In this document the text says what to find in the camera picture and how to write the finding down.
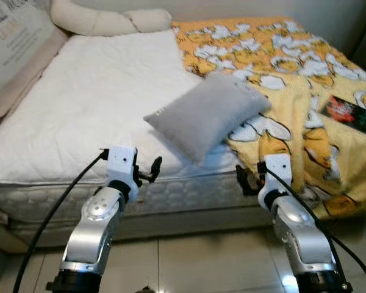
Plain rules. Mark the grey plush pillow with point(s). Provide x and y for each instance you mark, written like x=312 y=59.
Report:
x=201 y=116

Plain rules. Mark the yellow cartoon egg blanket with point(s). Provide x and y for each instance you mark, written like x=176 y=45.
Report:
x=293 y=67

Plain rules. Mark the dark book with red edge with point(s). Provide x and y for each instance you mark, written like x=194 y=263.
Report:
x=348 y=115

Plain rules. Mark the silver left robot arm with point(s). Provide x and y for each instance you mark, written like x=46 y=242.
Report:
x=94 y=235

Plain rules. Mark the beige bed base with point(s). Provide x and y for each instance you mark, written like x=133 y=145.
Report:
x=171 y=226

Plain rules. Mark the white quilted mattress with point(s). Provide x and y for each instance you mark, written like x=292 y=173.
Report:
x=91 y=104

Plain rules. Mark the long cream bolster pillow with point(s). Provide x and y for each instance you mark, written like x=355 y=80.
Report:
x=91 y=18

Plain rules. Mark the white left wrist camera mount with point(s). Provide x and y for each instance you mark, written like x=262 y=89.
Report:
x=121 y=163

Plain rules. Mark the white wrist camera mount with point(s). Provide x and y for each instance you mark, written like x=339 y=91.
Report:
x=276 y=171
x=121 y=163

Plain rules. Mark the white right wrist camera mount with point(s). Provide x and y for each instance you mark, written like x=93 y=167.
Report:
x=276 y=171

